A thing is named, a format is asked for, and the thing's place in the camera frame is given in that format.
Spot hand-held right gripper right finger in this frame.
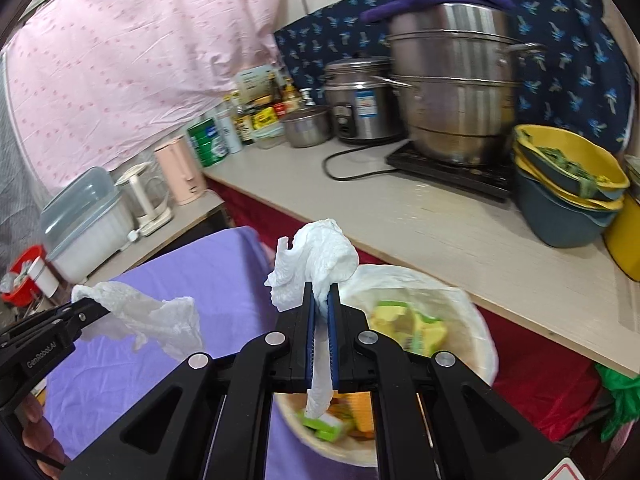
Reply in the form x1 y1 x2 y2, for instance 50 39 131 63
327 282 576 480

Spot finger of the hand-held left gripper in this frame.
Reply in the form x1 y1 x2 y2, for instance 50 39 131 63
49 304 112 345
0 298 101 342

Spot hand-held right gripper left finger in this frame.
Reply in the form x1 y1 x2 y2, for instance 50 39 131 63
60 281 317 480

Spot white tissue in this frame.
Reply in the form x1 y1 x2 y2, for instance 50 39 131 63
265 218 360 420
72 281 205 362

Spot yellow green snack packet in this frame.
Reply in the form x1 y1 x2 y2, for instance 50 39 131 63
369 300 449 357

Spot orange yellow cloth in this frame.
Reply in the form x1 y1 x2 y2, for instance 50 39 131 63
349 394 376 433

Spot white trash bin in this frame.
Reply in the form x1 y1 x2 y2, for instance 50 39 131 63
275 262 500 469

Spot person's left hand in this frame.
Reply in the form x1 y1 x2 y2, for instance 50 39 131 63
22 394 69 469

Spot white cup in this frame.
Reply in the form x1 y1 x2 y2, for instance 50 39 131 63
27 256 61 297

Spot red bucket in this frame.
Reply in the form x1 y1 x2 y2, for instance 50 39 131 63
6 245 49 307

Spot purple tablecloth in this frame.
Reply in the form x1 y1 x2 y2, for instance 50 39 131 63
45 226 381 480

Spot small green packet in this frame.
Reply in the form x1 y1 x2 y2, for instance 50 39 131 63
299 409 352 442

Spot plastic box with blue lid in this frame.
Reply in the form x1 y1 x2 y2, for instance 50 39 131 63
39 166 138 283

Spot white plastic bin liner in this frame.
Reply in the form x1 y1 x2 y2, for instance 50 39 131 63
340 262 500 387

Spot grey striped cloth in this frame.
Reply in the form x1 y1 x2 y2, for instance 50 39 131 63
0 105 43 257

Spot glass kettle with white base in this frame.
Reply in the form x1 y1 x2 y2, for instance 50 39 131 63
116 162 173 237

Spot pink electric kettle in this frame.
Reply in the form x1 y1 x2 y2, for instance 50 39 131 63
154 136 207 206

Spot black induction cooker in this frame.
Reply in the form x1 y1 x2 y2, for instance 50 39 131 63
385 139 518 203

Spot clear food container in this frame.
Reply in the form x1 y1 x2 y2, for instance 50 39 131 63
255 125 287 150

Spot small steel pot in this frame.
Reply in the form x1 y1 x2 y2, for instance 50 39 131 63
280 106 332 149

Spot red cloth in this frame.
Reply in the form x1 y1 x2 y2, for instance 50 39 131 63
207 187 602 444

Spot green tin can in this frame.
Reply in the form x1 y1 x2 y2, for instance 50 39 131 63
187 117 230 167

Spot white bottle with blue label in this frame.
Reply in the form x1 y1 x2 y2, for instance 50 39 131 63
217 109 244 155

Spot row of sauce bottles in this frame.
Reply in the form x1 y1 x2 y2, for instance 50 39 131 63
222 72 307 144

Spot steel rice cooker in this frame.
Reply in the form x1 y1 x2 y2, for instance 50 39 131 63
322 56 407 145

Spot pink dotted curtain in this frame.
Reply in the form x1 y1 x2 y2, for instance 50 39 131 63
2 0 292 202

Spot white green carton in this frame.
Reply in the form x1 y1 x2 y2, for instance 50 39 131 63
237 71 274 102

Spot yellow basin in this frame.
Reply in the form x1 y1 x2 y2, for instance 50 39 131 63
514 124 631 202
515 157 626 212

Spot large steel steamer pot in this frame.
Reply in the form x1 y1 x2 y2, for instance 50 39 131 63
372 2 548 167

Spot green vegetables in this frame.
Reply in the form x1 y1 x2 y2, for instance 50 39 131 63
534 146 602 197

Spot green plastic bag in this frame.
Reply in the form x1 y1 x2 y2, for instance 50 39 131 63
595 362 640 444

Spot yellow enamel pot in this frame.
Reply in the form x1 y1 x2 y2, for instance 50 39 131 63
602 199 640 282

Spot purple cloth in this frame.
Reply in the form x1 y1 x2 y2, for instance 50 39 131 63
360 0 516 25

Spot dark blue floral cloth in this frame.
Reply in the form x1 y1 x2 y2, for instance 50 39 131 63
274 0 636 157

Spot black power cable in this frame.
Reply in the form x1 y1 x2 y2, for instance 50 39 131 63
322 142 401 181

